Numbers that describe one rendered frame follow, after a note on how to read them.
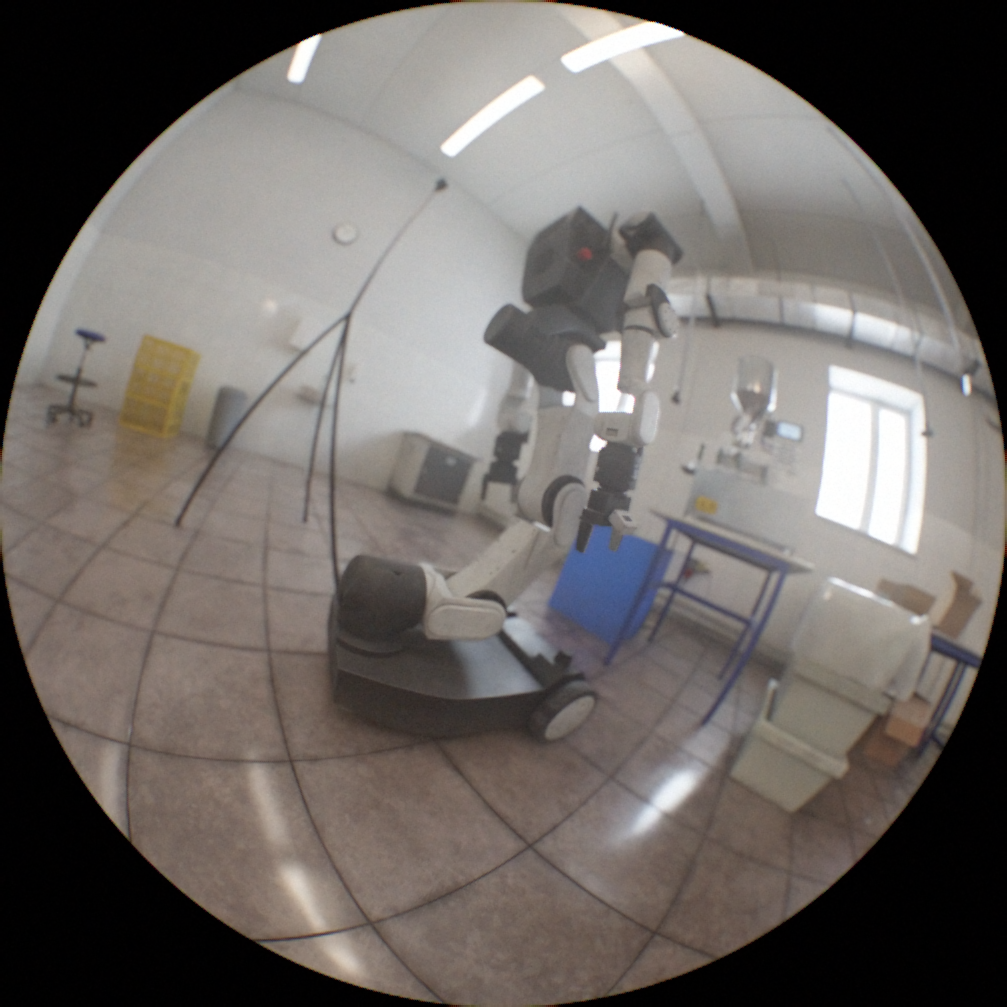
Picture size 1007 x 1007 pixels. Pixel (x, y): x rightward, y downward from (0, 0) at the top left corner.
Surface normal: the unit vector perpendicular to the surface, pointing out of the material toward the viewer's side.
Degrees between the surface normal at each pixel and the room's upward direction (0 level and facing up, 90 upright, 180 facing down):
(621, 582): 90
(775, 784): 96
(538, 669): 45
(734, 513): 90
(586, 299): 123
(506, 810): 0
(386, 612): 90
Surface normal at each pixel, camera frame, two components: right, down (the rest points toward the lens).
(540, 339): 0.31, 0.58
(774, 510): -0.69, -0.22
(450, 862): 0.36, -0.93
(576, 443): 0.49, 0.24
